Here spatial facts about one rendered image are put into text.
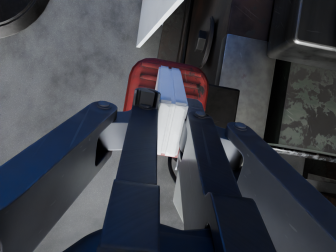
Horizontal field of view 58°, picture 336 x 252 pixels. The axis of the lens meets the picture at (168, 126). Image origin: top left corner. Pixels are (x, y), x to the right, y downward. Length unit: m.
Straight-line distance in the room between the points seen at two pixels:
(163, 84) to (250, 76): 0.19
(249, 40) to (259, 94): 0.06
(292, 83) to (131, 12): 0.74
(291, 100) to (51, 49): 0.81
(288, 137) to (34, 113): 0.81
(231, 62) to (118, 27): 0.71
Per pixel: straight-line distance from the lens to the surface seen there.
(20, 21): 1.05
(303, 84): 0.37
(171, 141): 0.15
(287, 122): 0.36
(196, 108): 0.17
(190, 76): 0.23
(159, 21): 0.75
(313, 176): 1.10
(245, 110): 0.34
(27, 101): 1.02
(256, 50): 0.35
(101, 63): 0.99
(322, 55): 0.33
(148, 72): 0.22
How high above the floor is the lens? 0.96
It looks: 84 degrees down
